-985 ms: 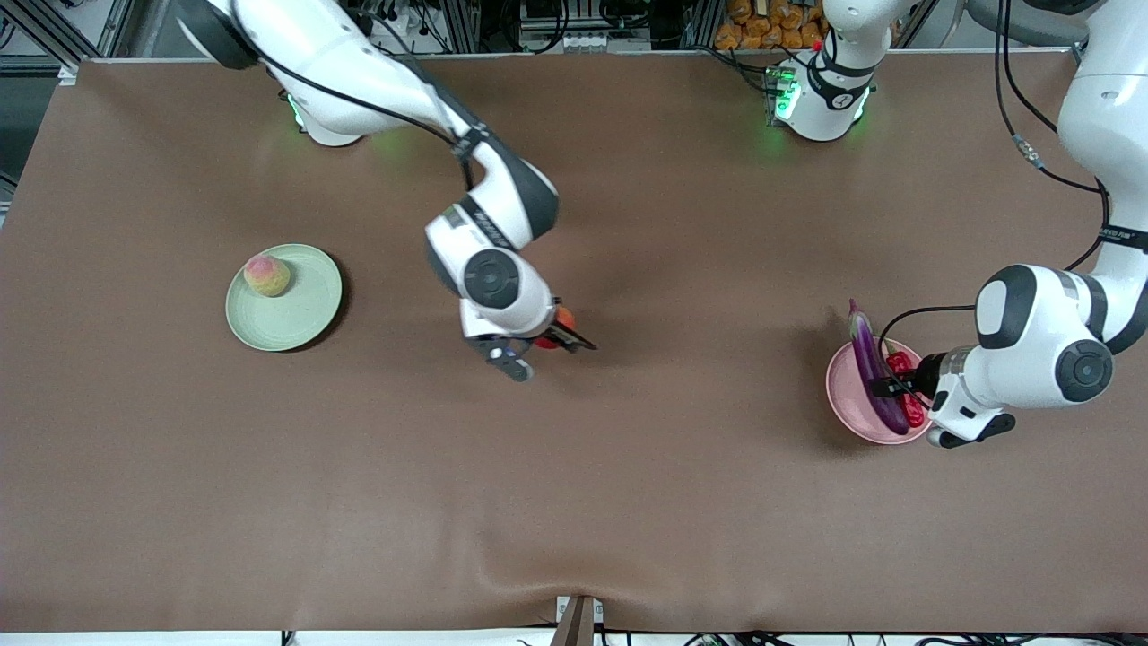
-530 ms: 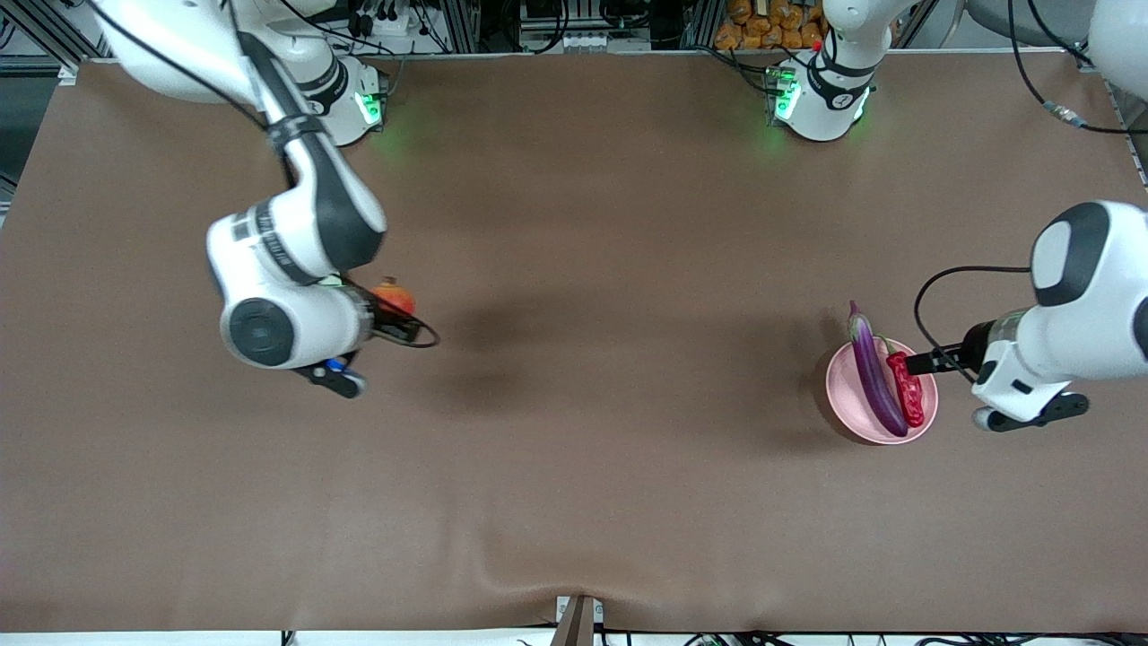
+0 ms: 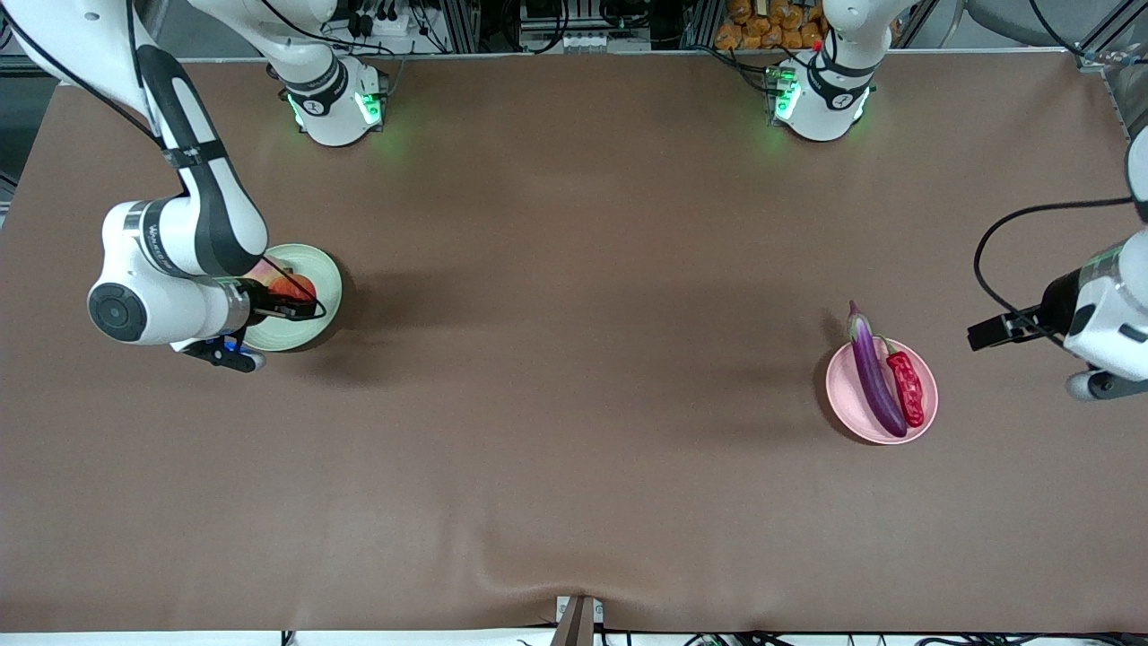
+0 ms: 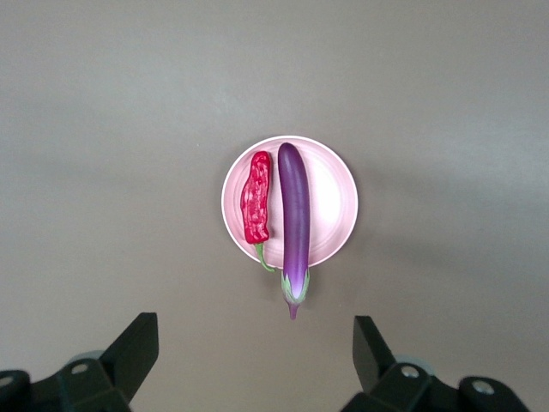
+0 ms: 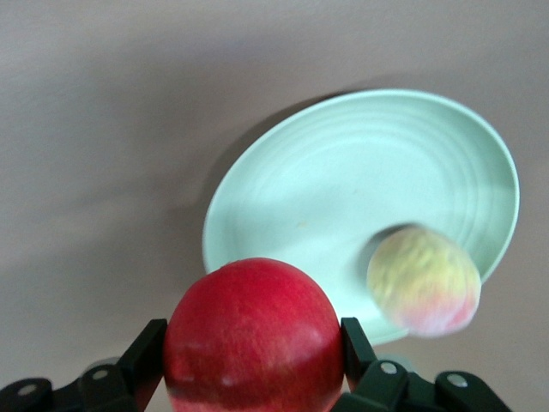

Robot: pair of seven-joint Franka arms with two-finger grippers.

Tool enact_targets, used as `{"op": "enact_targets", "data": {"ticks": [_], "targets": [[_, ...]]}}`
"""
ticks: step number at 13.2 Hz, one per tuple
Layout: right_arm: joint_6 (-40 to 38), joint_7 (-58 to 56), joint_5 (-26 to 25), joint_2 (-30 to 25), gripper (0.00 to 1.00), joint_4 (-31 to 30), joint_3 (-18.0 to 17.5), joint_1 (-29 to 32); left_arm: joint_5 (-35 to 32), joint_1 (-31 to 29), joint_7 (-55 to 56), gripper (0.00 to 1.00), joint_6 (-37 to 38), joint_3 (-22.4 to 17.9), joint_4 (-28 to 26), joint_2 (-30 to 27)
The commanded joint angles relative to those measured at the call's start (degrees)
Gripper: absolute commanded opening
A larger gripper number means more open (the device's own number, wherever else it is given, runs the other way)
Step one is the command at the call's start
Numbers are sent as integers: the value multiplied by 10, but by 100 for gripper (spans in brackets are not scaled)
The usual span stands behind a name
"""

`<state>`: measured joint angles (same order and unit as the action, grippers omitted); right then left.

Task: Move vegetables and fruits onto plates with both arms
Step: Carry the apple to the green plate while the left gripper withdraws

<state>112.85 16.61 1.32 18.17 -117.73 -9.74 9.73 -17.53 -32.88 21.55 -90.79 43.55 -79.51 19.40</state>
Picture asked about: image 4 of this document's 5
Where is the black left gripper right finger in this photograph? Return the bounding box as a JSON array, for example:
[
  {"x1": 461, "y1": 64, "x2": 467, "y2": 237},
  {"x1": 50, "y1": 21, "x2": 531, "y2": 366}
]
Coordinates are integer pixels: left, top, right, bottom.
[{"x1": 341, "y1": 315, "x2": 527, "y2": 412}]

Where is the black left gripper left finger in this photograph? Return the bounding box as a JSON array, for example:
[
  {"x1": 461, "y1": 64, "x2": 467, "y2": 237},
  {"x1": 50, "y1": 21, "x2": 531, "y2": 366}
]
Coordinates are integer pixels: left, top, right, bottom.
[{"x1": 0, "y1": 312, "x2": 160, "y2": 412}]

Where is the long purple eggplant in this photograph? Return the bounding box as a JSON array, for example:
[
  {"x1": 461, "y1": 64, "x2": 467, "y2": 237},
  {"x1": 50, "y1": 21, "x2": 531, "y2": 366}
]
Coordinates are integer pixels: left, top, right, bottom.
[{"x1": 276, "y1": 142, "x2": 311, "y2": 321}]

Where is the red wrinkled chili pepper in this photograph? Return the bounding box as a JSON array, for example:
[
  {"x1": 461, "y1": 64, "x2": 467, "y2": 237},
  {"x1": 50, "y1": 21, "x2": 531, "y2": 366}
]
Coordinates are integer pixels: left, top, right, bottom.
[{"x1": 239, "y1": 150, "x2": 277, "y2": 274}]

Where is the pink round plate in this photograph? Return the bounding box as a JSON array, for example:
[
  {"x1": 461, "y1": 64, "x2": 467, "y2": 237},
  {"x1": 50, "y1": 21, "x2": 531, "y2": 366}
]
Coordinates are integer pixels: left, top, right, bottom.
[{"x1": 220, "y1": 136, "x2": 359, "y2": 270}]

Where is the brown table mat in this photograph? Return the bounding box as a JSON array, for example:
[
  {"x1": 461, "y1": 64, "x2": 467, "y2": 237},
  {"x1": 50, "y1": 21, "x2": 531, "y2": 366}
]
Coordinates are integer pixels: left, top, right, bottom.
[{"x1": 0, "y1": 0, "x2": 549, "y2": 412}]

